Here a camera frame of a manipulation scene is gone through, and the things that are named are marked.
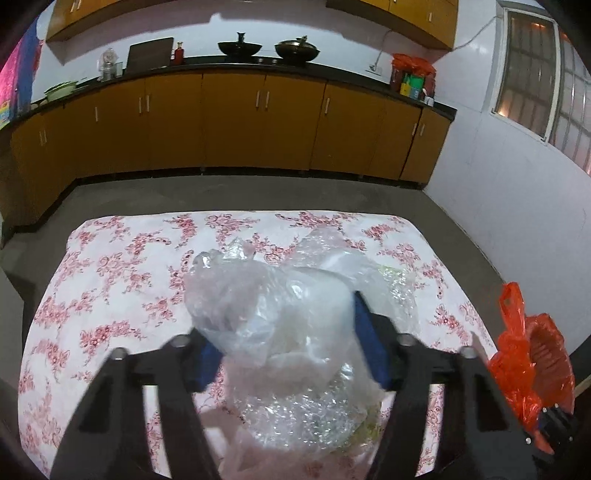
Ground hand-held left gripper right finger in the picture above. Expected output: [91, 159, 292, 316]
[352, 290, 539, 480]

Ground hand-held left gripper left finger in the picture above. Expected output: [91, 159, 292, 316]
[51, 335, 227, 480]

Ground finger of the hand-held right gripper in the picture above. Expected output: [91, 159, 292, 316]
[524, 402, 581, 464]

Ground red plastic bag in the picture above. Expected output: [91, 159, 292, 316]
[487, 282, 576, 453]

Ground clear plastic bag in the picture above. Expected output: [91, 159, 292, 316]
[184, 237, 386, 370]

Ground yellow green plastic wrapper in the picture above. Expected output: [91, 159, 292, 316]
[344, 406, 385, 450]

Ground white plastic bag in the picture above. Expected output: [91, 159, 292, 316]
[199, 406, 278, 480]

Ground clear bubble wrap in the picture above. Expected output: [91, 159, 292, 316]
[231, 226, 423, 455]

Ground floral tablecloth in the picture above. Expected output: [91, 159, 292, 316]
[18, 210, 502, 478]

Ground wooden base cabinets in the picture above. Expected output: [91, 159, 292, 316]
[0, 65, 455, 227]

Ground red shopping bag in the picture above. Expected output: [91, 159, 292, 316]
[390, 53, 437, 95]

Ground black countertop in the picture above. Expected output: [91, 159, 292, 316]
[14, 58, 458, 121]

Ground black lidded pot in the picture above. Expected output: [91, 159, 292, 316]
[274, 36, 321, 63]

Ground green basin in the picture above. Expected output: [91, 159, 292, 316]
[44, 80, 79, 102]

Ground barred window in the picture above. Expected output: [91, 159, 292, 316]
[490, 7, 591, 176]

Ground glass jar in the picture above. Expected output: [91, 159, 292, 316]
[97, 48, 122, 81]

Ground wooden cutting board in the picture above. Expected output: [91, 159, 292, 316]
[127, 38, 175, 70]

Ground black wok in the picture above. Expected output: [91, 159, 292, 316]
[218, 32, 264, 57]

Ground pink hanging cloth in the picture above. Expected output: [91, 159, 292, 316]
[0, 23, 44, 134]

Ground white wall cable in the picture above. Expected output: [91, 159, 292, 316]
[455, 11, 506, 51]
[370, 30, 394, 68]

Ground wooden wall cabinets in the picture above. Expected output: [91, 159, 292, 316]
[46, 0, 460, 51]

